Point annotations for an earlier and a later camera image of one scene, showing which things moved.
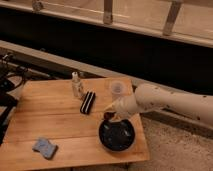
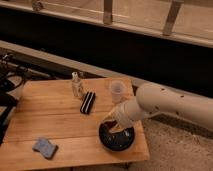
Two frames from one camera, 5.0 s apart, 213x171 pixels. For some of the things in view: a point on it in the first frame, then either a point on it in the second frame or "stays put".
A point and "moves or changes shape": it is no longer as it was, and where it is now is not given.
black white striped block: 87,103 stays put
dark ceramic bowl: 117,136 stays put
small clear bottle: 76,85 stays put
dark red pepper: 108,115 moves or changes shape
